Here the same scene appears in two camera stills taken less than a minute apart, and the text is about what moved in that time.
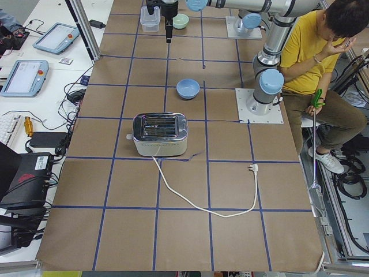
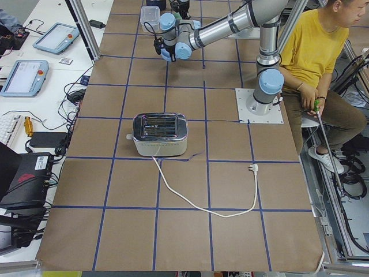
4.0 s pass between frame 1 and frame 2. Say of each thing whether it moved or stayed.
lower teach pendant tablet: stayed
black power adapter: stayed
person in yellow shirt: stayed
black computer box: stayed
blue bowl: moved
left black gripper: moved
